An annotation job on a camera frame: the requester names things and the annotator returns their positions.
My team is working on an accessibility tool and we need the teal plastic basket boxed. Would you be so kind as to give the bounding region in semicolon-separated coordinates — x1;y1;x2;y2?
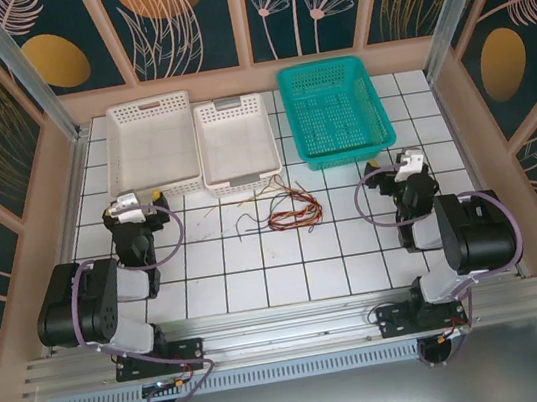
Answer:
275;50;401;176

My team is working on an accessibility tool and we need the small white grey-handled basket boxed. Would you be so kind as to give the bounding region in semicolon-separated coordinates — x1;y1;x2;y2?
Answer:
190;90;288;201

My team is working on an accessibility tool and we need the large white plastic basket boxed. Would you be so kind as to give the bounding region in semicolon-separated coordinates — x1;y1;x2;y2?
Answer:
95;88;208;211

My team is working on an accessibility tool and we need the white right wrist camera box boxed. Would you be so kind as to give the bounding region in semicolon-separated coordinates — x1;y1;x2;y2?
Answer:
388;146;428;184

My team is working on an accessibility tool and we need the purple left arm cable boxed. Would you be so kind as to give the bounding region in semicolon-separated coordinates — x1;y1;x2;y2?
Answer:
56;195;223;402

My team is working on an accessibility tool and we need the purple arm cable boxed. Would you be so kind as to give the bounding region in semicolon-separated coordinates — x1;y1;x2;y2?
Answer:
348;147;537;378
56;195;223;402

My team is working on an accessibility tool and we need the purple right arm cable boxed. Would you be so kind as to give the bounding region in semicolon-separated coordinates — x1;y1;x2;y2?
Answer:
348;147;537;378

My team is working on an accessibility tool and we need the aluminium side rail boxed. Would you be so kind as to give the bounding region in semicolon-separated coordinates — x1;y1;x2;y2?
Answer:
426;67;531;285
25;126;118;345

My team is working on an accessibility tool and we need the small controller board with wires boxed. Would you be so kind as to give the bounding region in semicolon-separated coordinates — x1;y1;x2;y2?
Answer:
436;323;472;342
141;372;200;399

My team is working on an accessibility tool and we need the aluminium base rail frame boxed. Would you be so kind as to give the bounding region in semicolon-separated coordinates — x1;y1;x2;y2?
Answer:
14;265;537;400

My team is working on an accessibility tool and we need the grey slotted cable duct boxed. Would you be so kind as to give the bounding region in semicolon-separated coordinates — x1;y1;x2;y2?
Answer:
44;342;428;402

